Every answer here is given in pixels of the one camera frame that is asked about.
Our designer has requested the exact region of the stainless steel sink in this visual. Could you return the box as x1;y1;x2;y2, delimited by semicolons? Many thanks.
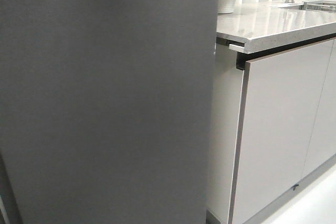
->
272;1;335;13

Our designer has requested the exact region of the grey cabinet door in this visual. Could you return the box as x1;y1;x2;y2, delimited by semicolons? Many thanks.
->
302;45;335;178
230;40;333;223

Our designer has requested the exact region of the grey kitchen base cabinet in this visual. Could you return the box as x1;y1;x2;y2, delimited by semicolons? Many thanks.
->
206;44;335;223

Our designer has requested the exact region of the left grey cabinet door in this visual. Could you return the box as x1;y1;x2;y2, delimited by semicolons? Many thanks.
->
230;40;333;223

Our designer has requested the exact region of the right grey cabinet door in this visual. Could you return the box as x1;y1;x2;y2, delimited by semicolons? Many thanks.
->
302;45;335;178

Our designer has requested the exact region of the grey stone countertop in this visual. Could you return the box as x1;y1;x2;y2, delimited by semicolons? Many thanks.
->
216;2;335;54

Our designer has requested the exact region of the white plant pot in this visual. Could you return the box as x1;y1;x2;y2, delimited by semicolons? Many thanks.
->
218;0;236;14

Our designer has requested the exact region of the dark grey fridge door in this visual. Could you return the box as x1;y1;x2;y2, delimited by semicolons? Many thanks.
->
1;0;217;223

